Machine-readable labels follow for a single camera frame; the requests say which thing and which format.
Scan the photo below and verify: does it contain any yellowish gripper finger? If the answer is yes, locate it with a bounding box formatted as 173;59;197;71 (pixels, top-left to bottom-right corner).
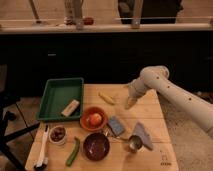
125;97;137;110

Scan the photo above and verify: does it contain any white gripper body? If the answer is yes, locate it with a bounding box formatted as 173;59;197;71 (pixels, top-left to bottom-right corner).
128;79;147;99

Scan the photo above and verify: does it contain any yellow banana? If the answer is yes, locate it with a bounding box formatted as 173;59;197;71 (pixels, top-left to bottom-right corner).
98;92;115;105

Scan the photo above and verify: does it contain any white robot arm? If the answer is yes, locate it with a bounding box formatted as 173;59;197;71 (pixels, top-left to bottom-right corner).
125;66;213;139

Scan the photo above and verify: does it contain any green plastic tray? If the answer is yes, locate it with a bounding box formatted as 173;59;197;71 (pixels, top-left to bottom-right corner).
36;78;84;122

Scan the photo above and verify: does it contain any blue sponge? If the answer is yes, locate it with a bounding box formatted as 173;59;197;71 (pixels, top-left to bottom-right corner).
108;116;125;136

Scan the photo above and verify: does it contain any grey folded cloth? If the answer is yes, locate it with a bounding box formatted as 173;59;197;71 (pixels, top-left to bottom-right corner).
133;122;153;151

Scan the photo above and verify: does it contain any red apple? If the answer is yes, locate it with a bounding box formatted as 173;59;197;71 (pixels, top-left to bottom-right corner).
89;113;102;126

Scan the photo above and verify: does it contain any orange bowl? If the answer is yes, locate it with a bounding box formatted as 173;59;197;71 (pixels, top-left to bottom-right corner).
80;107;108;132

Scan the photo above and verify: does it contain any metal measuring cup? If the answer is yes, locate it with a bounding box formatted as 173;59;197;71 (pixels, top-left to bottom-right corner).
104;130;144;153

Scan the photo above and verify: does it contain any dark purple bowl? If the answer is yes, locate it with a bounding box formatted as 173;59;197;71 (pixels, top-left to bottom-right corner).
83;133;110;161

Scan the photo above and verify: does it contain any beige rectangular block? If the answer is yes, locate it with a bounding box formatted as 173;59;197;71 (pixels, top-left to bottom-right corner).
61;100;80;117

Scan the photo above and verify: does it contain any green cucumber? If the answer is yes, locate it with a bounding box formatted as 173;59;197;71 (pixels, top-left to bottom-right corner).
65;137;80;167

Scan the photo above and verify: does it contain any white cup with grapes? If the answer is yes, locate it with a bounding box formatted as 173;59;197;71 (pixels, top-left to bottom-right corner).
49;125;66;145

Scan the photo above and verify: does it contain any red object on ledge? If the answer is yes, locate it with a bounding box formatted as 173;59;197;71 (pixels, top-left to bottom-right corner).
83;17;94;25

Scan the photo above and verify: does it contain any white dish brush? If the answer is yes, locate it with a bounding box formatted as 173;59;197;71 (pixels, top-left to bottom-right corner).
35;125;49;168

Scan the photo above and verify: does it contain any black chair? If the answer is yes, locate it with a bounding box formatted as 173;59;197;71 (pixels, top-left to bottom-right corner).
0;64;40;171

